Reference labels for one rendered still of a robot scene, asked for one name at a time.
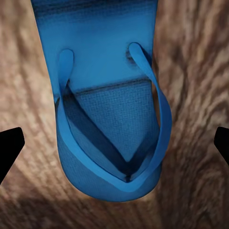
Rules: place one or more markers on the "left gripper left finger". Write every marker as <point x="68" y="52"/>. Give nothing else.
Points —
<point x="11" y="143"/>

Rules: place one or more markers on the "sandal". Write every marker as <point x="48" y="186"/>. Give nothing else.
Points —
<point x="99" y="57"/>

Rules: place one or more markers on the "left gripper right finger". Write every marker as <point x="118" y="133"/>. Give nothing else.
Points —
<point x="221" y="141"/>

